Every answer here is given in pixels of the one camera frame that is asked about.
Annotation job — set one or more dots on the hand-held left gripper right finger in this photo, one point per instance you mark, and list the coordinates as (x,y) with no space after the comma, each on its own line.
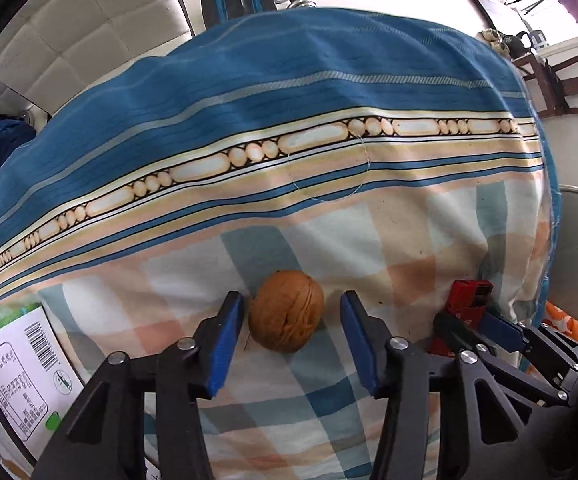
(361,345)

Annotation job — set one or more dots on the dark brown wooden chair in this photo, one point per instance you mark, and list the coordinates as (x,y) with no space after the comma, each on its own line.
(564,82)

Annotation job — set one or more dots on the white slipper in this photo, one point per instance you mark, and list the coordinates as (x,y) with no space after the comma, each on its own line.
(492,36)

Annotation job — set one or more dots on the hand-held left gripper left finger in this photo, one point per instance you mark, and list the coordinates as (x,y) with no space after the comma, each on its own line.
(226,345)

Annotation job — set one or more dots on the grey padded chair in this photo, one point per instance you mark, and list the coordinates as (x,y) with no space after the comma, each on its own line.
(79,25)

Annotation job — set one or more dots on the orange and white patterned cloth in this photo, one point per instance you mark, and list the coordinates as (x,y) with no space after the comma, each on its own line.
(576,327)

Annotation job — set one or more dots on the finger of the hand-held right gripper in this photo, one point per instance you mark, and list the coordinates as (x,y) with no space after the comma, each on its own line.
(509,370)
(501,327)

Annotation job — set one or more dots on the cardboard box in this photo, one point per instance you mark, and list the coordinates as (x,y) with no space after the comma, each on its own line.
(14,375)

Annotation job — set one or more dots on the brown walnut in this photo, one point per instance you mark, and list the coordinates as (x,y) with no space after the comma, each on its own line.
(286,310)

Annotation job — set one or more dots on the small red case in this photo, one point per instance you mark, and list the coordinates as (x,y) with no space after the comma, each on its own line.
(466,297)

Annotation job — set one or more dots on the checkered tablecloth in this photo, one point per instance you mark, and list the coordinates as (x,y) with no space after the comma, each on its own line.
(319,135)

